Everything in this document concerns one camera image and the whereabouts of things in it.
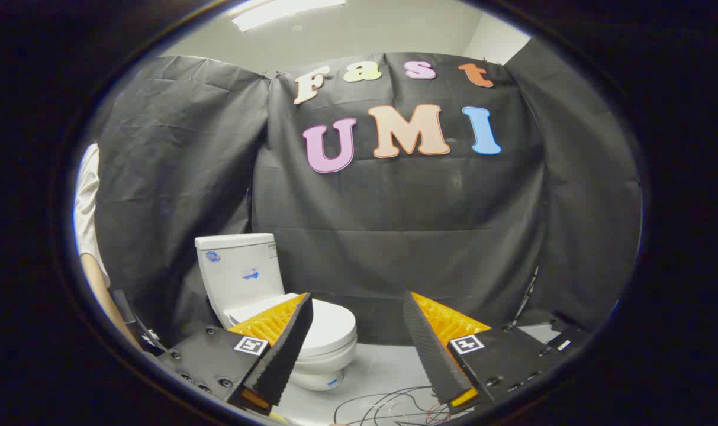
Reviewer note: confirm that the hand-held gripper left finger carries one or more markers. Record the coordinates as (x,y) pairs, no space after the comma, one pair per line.
(287,349)

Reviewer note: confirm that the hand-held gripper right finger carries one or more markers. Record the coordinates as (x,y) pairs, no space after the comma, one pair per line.
(430,349)

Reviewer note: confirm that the white toilet lid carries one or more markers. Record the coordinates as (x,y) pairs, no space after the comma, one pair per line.
(334,325)

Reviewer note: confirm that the white toilet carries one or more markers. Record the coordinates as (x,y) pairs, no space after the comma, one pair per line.
(240,266)

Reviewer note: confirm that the black backdrop cloth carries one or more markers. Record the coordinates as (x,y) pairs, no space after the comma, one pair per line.
(394,207)

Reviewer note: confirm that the person's white shirt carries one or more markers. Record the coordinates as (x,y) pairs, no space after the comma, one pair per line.
(88,201)

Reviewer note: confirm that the ceiling light panel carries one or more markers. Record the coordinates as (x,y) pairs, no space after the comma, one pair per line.
(276,12)

